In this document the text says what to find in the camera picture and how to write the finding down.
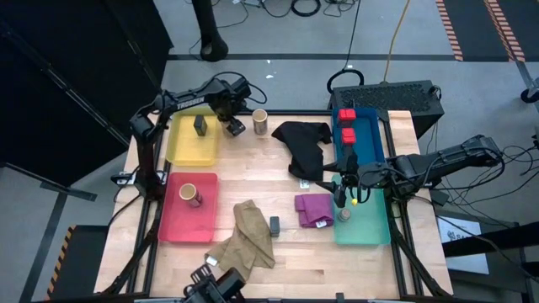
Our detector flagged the black power adapter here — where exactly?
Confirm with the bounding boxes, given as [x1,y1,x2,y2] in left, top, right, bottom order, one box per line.
[429,187,451,207]

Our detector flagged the tan cloth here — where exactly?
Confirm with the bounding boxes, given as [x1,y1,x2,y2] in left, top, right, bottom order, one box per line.
[205,199,277,281]

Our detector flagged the black aluminium table frame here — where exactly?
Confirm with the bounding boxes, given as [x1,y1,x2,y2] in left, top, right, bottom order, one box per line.
[100,108,454,300]

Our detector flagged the black floor cables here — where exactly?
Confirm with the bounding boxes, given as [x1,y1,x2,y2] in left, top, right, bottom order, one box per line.
[420,121,539,211]

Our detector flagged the blue plastic bin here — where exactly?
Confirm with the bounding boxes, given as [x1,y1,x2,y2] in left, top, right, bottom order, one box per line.
[331,107,387,169]

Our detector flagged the red plastic bin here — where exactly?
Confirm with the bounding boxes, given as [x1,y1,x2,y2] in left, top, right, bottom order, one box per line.
[157,171,220,244]

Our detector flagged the black curtain partition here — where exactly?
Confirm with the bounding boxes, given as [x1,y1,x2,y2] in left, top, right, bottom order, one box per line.
[0,0,174,186]

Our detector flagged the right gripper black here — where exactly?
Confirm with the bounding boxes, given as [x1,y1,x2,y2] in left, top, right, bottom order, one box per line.
[315,146,382,210]

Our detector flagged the teal plastic bin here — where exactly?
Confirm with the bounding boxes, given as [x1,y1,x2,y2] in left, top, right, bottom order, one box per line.
[332,173,392,247]

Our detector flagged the coiled black cable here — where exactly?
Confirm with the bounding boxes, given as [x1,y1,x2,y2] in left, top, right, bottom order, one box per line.
[291,0,323,19]

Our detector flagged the black mechanical device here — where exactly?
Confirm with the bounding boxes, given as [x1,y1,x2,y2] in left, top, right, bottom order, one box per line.
[181,266,248,303]

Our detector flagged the yellow plastic bin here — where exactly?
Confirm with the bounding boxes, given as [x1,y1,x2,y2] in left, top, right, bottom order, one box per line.
[165,104,221,167]

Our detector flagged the black cable with loop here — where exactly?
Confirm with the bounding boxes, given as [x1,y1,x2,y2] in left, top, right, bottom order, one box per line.
[327,0,366,95]

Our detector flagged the black stand pole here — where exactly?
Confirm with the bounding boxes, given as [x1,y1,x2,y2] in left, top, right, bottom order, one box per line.
[191,0,231,63]

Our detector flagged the black caster wheel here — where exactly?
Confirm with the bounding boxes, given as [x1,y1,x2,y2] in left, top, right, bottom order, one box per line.
[520,86,539,104]

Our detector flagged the red paprika tin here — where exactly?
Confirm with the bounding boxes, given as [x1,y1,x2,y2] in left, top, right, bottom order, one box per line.
[338,108,358,128]
[339,127,358,147]

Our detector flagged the white printed sign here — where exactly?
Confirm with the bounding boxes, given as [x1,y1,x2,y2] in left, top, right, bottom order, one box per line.
[436,215,491,275]

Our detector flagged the black computer case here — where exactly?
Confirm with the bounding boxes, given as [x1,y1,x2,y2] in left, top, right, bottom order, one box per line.
[328,79,446,140]

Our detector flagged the black cloth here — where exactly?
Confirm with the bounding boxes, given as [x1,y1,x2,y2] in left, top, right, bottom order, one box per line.
[270,120,334,189]

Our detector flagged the magenta cloth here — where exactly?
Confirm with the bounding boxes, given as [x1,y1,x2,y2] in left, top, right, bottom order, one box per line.
[294,193,336,229]

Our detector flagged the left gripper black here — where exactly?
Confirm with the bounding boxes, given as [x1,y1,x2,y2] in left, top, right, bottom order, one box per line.
[208,77,253,137]

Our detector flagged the yellow cable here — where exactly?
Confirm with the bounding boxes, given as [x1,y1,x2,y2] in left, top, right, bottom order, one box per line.
[382,0,413,84]

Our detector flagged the black beam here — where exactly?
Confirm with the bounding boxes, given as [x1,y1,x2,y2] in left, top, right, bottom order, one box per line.
[441,221,539,258]

